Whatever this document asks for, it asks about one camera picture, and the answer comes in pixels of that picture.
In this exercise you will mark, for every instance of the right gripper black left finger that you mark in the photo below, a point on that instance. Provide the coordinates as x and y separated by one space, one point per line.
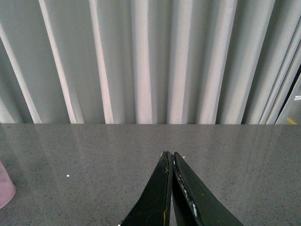
154 205

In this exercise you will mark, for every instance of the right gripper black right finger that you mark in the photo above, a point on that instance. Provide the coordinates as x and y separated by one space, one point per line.
194 204

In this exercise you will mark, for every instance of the pink mesh pen cup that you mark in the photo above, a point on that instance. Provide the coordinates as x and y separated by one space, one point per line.
7 187

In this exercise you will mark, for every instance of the grey pleated curtain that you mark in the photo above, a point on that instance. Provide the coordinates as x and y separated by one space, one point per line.
148 61

